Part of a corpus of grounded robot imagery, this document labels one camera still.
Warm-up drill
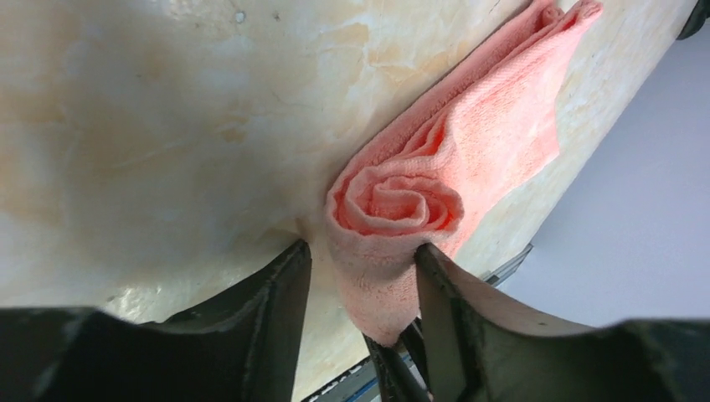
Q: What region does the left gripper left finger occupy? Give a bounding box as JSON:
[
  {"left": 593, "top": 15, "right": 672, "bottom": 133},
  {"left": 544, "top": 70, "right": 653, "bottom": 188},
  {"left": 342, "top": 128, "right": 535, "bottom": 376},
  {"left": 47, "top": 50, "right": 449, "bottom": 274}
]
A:
[{"left": 1, "top": 240, "right": 311, "bottom": 401}]

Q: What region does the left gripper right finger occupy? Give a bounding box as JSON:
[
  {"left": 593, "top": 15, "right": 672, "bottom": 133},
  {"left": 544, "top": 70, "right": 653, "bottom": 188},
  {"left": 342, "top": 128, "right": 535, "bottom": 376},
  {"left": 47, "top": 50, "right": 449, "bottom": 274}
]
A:
[{"left": 414, "top": 244, "right": 709, "bottom": 401}]

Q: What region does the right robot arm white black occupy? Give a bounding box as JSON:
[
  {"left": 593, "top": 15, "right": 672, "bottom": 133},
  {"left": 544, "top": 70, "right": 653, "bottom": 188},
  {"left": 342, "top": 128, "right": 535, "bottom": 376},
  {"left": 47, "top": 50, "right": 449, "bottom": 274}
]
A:
[{"left": 677, "top": 0, "right": 709, "bottom": 40}]

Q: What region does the pink panda towel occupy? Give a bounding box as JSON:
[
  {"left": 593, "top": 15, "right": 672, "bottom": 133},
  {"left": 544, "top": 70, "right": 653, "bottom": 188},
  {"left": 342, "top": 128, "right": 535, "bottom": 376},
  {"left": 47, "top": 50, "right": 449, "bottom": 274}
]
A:
[{"left": 325, "top": 1, "right": 603, "bottom": 346}]

